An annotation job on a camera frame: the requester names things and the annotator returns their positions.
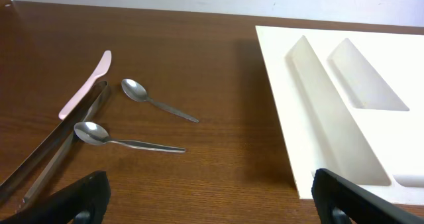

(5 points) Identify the small steel teaspoon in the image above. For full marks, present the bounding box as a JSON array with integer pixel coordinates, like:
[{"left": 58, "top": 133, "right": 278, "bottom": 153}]
[
  {"left": 74, "top": 121, "right": 186, "bottom": 153},
  {"left": 121, "top": 78, "right": 199, "bottom": 123}
]

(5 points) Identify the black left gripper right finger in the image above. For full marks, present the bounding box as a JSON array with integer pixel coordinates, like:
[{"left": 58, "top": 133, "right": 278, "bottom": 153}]
[{"left": 311, "top": 168, "right": 423, "bottom": 224}]

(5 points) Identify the white cutlery tray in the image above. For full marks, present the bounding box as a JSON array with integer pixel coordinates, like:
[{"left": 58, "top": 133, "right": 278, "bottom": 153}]
[{"left": 256, "top": 26, "right": 423, "bottom": 205}]

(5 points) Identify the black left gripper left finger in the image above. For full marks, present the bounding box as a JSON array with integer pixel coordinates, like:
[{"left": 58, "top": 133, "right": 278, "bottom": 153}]
[{"left": 1, "top": 170, "right": 111, "bottom": 224}]

